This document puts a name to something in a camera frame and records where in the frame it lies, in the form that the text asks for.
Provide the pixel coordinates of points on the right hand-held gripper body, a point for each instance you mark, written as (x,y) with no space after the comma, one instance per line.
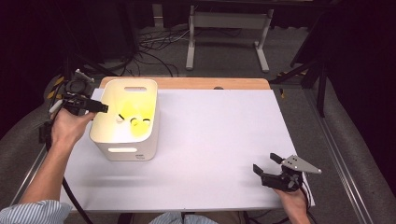
(281,181)

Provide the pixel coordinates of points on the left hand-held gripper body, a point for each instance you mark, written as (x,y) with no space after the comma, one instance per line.
(76,93)

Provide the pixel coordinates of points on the white plastic bin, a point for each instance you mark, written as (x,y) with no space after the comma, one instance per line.
(107,129)

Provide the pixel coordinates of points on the yellow shuttlecock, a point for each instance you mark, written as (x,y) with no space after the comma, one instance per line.
(138,129)
(148,112)
(127,110)

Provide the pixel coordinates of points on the person's right hand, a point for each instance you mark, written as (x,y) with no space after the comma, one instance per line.
(295,205)

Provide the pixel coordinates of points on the person's left hand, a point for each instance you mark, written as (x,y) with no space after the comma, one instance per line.
(67,129)

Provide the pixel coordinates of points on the yellow black floor tape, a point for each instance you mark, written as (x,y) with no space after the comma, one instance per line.
(56,83)
(281,92)

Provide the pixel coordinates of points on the black metal stand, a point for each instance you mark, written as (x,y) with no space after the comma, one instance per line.
(320,90)

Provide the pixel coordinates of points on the dark table grommet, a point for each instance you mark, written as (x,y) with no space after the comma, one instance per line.
(219,88)

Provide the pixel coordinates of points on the person's striped shirt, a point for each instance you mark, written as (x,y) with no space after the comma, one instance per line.
(31,214)

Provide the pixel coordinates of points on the aluminium rail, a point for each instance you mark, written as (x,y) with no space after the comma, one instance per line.
(29,174)
(338,155)

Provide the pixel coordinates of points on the white metal stand frame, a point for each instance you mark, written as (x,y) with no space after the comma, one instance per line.
(230,20)

